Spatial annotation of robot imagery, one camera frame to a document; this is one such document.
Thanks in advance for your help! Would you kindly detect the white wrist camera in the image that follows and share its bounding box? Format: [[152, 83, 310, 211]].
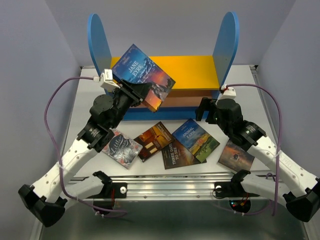
[[93, 68, 120, 92], [218, 84, 237, 101]]

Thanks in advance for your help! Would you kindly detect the aluminium mounting rail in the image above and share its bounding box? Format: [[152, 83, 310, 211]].
[[41, 172, 276, 201]]

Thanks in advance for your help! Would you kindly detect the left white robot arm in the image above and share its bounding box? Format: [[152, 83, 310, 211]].
[[18, 80, 152, 227]]

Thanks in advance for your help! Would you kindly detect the Tale of Two Cities book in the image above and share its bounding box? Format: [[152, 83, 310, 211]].
[[217, 140, 255, 174]]

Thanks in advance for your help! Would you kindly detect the Animal Farm book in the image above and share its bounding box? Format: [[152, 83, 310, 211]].
[[172, 118, 220, 163]]

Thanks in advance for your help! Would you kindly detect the Jane Eyre book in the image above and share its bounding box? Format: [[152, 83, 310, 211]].
[[112, 44, 176, 112]]

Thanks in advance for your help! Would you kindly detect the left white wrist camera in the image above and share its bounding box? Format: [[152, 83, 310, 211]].
[[93, 68, 120, 92]]

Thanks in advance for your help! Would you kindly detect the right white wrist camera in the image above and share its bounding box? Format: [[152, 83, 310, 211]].
[[218, 84, 237, 101]]

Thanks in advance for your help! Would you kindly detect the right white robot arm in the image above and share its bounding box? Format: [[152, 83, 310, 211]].
[[195, 97, 320, 222]]

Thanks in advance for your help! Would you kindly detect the Little Women book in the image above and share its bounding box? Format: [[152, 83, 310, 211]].
[[102, 129, 143, 169]]

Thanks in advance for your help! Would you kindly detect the Three Days to See book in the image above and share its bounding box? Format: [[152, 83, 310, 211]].
[[161, 139, 207, 170]]

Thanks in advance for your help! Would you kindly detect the brown Edward Tulane book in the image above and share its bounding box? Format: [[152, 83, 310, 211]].
[[134, 121, 174, 162]]

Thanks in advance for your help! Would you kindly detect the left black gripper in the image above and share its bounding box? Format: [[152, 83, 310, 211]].
[[110, 78, 152, 129]]

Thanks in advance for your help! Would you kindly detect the blue yellow wooden bookshelf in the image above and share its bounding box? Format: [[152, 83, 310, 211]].
[[87, 11, 240, 120]]

